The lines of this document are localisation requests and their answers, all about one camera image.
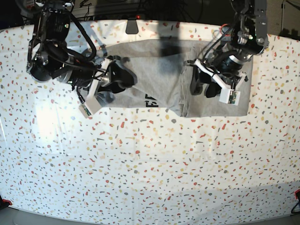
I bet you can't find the red clamp corner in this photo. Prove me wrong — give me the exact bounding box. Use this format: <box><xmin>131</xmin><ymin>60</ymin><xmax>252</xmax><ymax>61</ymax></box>
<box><xmin>0</xmin><ymin>199</ymin><xmax>12</xmax><ymax>209</ymax></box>
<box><xmin>294</xmin><ymin>189</ymin><xmax>300</xmax><ymax>201</ymax></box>

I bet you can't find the red clamp right corner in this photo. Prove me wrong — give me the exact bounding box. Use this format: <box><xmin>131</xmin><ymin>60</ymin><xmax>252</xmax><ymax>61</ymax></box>
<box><xmin>294</xmin><ymin>189</ymin><xmax>300</xmax><ymax>201</ymax></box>

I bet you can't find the grey T-shirt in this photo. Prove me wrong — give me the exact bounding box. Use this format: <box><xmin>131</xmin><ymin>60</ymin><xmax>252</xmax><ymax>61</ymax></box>
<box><xmin>97</xmin><ymin>39</ymin><xmax>253</xmax><ymax>118</ymax></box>

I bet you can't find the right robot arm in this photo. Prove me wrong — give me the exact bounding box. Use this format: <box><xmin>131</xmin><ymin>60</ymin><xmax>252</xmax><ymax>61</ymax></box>
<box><xmin>16</xmin><ymin>0</ymin><xmax>137</xmax><ymax>118</ymax></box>

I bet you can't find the power strip with red light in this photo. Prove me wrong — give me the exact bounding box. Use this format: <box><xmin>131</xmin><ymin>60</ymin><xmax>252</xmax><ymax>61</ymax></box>
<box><xmin>93</xmin><ymin>14</ymin><xmax>142</xmax><ymax>20</ymax></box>

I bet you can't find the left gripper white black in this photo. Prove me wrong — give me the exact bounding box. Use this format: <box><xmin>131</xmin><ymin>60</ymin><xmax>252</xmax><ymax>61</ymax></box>
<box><xmin>185</xmin><ymin>50</ymin><xmax>248</xmax><ymax>105</ymax></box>

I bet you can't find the black camera mount foot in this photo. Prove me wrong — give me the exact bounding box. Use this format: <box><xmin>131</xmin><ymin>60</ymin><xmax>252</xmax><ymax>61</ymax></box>
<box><xmin>126</xmin><ymin>20</ymin><xmax>139</xmax><ymax>35</ymax></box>

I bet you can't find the red clamp left corner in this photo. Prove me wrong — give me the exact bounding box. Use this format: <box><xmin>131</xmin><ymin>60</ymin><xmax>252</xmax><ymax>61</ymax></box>
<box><xmin>0</xmin><ymin>199</ymin><xmax>12</xmax><ymax>209</ymax></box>

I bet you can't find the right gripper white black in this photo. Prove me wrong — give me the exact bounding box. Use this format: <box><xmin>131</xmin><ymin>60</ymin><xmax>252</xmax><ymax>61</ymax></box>
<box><xmin>67</xmin><ymin>57</ymin><xmax>137</xmax><ymax>117</ymax></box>

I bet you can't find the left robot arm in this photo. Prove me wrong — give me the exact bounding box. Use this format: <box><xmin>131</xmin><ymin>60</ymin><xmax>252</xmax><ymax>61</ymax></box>
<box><xmin>187</xmin><ymin>0</ymin><xmax>269</xmax><ymax>105</ymax></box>

